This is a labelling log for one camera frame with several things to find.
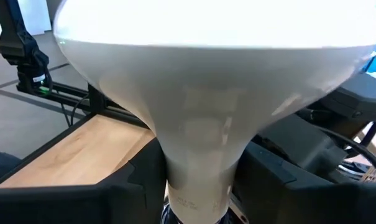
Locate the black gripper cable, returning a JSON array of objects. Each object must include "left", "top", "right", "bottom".
[{"left": 314, "top": 126, "right": 376, "bottom": 182}]

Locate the white flood lightbulb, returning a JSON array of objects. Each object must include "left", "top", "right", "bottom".
[{"left": 52, "top": 0, "right": 376, "bottom": 224}]

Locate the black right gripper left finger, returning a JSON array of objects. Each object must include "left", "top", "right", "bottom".
[{"left": 0, "top": 139, "right": 168, "bottom": 224}]

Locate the black power cable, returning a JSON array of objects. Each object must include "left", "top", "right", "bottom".
[{"left": 59, "top": 92, "right": 89, "bottom": 128}]

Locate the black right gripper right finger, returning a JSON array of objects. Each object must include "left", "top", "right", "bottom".
[{"left": 233, "top": 141, "right": 376, "bottom": 224}]

